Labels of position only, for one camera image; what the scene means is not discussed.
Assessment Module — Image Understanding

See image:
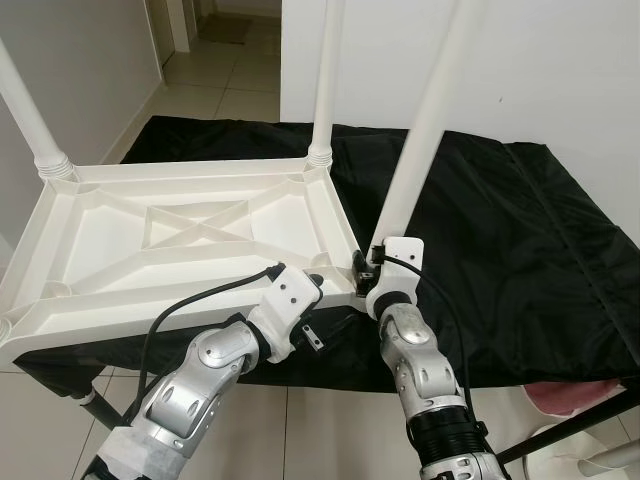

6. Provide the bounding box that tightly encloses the white plastic table top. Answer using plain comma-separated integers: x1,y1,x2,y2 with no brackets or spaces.
0,158,372,367

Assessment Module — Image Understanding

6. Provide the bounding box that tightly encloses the white plastic table leg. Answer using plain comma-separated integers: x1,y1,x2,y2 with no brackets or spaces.
305,0,347,167
370,0,489,247
0,40,80,184

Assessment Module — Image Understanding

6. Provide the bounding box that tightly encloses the black cloth table cover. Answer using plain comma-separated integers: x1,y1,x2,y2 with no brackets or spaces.
15,118,640,397

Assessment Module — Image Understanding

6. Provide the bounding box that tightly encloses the pink cushion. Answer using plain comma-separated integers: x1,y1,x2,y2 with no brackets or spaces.
525,380,622,417

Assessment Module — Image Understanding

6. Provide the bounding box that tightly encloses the white floor fan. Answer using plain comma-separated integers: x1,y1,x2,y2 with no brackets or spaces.
525,420,640,480

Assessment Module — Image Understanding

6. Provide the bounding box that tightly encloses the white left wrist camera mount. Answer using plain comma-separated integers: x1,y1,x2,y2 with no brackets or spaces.
245,265,324,364

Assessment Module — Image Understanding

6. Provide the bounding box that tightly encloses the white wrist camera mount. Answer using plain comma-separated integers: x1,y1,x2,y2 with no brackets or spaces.
365,237,425,320
245,265,324,364

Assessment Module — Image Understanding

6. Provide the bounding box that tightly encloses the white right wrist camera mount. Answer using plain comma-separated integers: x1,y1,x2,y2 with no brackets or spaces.
365,237,425,320

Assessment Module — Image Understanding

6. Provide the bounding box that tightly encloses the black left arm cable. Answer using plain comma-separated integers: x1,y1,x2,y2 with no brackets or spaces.
140,262,287,413

